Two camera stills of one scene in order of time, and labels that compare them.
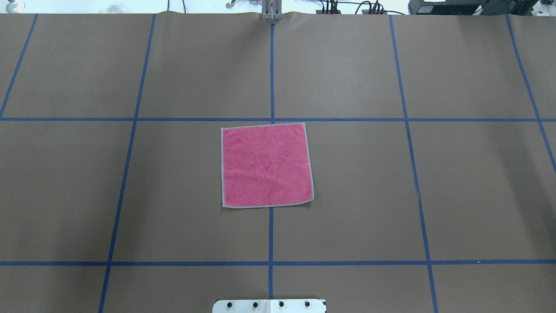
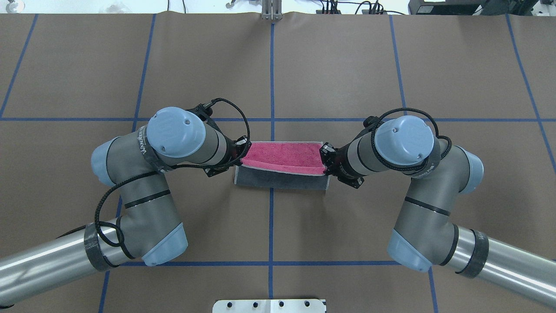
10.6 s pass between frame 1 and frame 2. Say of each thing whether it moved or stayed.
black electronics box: stayed
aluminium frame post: stayed
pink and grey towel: moved
